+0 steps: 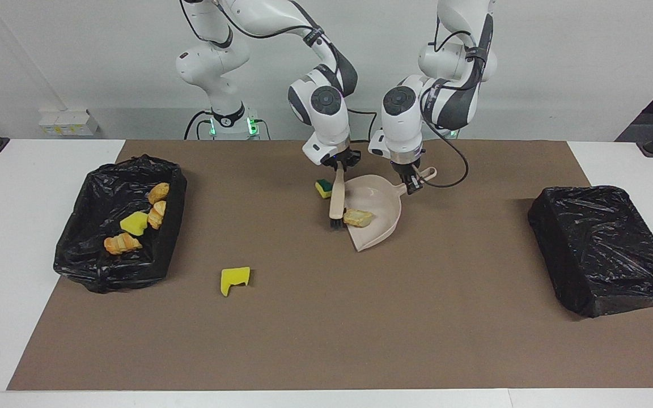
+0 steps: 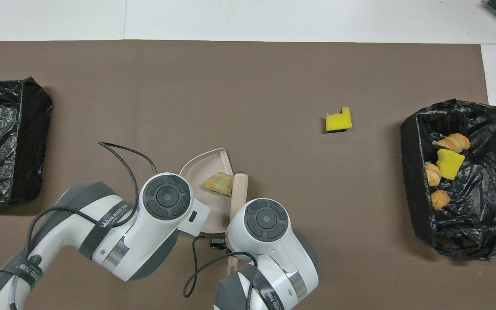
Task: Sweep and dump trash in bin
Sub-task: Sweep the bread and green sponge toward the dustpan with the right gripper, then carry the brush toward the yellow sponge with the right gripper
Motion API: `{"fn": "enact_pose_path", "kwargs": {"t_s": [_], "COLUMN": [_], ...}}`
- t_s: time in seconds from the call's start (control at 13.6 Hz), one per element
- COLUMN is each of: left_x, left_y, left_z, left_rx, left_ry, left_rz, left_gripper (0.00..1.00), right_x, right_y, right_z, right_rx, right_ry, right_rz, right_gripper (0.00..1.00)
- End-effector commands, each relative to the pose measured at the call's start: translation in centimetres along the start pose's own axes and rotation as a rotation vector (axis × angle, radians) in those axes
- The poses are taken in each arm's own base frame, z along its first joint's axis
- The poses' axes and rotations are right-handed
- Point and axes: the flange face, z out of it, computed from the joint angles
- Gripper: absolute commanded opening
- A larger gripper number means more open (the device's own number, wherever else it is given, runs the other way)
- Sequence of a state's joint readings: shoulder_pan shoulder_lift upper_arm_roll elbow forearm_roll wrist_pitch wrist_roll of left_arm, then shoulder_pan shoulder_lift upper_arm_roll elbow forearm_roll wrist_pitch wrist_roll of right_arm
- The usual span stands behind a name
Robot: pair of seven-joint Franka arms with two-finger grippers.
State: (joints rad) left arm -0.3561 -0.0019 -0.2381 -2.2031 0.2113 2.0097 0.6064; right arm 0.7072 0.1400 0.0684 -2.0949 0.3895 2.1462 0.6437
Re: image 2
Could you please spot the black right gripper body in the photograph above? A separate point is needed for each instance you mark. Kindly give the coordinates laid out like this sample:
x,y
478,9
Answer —
x,y
218,243

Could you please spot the beige plastic dustpan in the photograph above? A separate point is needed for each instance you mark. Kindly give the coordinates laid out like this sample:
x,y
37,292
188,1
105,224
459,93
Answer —
x,y
215,211

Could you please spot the beige hand brush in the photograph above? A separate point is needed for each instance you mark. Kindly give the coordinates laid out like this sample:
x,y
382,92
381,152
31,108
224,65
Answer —
x,y
239,189

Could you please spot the tan toast piece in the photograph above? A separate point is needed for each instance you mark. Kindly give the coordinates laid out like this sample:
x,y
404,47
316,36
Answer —
x,y
210,185

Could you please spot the notched yellow sponge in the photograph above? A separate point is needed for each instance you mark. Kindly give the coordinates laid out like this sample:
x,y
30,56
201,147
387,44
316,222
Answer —
x,y
338,122

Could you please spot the pale bread chunk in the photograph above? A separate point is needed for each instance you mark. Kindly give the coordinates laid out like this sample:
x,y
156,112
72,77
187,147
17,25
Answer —
x,y
433,174

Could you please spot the brown bread bun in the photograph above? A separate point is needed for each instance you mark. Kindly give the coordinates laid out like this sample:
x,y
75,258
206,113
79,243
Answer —
x,y
440,199

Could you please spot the yellow sponge chunk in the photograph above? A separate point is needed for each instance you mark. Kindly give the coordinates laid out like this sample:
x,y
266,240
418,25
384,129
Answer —
x,y
449,164

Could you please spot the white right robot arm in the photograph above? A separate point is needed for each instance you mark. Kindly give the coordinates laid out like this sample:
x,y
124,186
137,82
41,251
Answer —
x,y
269,258

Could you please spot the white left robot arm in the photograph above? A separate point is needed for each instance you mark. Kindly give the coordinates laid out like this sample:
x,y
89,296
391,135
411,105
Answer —
x,y
136,241

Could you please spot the bin covered by black bag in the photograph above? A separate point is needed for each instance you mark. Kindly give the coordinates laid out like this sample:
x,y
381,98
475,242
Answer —
x,y
2,137

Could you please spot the open bin with black bag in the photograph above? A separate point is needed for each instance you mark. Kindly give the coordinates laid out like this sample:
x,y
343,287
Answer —
x,y
480,206

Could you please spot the brown table mat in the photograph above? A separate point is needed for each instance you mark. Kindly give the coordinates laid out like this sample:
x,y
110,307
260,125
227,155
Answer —
x,y
248,73

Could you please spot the orange croissant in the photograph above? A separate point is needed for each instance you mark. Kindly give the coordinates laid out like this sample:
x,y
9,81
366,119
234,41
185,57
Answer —
x,y
452,142

